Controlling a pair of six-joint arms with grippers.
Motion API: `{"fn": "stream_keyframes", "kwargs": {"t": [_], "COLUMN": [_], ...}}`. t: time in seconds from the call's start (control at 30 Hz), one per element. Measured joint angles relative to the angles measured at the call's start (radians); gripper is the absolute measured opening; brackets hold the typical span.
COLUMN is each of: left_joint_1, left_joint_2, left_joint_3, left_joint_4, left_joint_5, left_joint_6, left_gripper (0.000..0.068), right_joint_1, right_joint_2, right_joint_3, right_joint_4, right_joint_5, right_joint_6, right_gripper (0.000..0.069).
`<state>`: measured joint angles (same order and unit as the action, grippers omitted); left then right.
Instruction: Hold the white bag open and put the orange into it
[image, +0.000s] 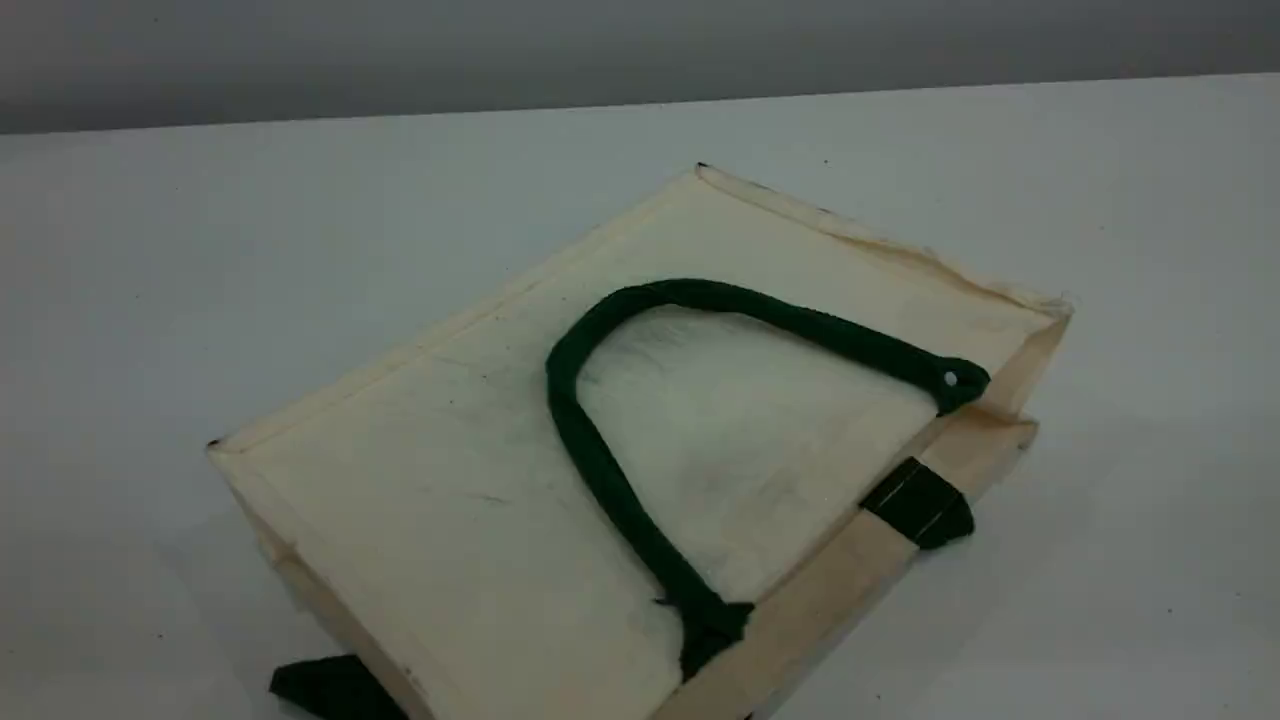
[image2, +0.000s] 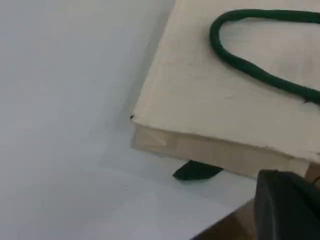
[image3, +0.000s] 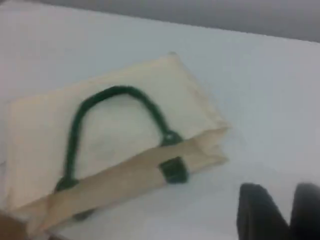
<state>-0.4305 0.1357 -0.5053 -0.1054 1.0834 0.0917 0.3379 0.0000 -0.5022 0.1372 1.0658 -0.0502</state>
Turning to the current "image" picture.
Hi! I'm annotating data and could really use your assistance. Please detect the white canvas bag green handles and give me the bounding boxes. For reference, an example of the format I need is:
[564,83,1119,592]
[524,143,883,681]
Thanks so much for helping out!
[205,160,1077,720]

